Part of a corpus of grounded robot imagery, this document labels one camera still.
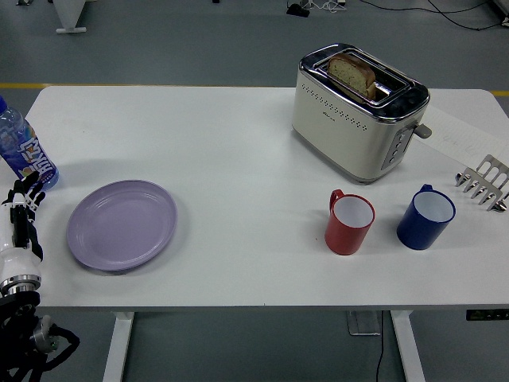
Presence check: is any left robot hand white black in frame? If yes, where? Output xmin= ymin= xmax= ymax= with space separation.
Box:
xmin=0 ymin=177 xmax=47 ymax=284

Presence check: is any purple round plate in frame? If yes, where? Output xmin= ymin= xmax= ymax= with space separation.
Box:
xmin=66 ymin=179 xmax=178 ymax=273

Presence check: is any blue drink bottle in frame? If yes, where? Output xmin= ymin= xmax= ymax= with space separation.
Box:
xmin=0 ymin=95 xmax=60 ymax=191

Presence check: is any white table leg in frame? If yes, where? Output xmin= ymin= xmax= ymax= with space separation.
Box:
xmin=102 ymin=311 xmax=135 ymax=382
xmin=389 ymin=310 xmax=426 ymax=382

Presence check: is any white stand base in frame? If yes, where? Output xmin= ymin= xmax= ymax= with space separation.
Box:
xmin=51 ymin=0 xmax=88 ymax=34

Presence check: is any red mug white inside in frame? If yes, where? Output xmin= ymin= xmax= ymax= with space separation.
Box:
xmin=324 ymin=189 xmax=376 ymax=256

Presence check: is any cream and chrome toaster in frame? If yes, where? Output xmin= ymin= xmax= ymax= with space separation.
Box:
xmin=291 ymin=42 xmax=433 ymax=186

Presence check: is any grey box under table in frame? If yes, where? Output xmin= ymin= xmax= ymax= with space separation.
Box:
xmin=345 ymin=310 xmax=383 ymax=337

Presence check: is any black device on floor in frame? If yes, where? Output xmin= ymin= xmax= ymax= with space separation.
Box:
xmin=286 ymin=2 xmax=311 ymax=18

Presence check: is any brown bread slice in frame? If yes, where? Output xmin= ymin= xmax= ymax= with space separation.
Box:
xmin=326 ymin=53 xmax=377 ymax=99

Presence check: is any blue mug white inside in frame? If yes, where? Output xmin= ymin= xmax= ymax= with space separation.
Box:
xmin=396 ymin=183 xmax=457 ymax=251

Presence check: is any white paper sheet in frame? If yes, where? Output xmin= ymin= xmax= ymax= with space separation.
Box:
xmin=415 ymin=106 xmax=509 ymax=168

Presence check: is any silver metal toast rack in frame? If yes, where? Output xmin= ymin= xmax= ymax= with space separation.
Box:
xmin=453 ymin=154 xmax=509 ymax=212

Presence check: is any black table control panel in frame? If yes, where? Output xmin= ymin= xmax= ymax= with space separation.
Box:
xmin=465 ymin=308 xmax=509 ymax=322

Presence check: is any black cable under table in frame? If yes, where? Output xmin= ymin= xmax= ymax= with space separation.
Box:
xmin=375 ymin=311 xmax=389 ymax=382

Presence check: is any white cable bundle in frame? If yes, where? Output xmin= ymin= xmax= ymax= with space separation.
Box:
xmin=308 ymin=0 xmax=347 ymax=12

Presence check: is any long black floor cable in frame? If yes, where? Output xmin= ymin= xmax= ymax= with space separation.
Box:
xmin=359 ymin=0 xmax=509 ymax=31

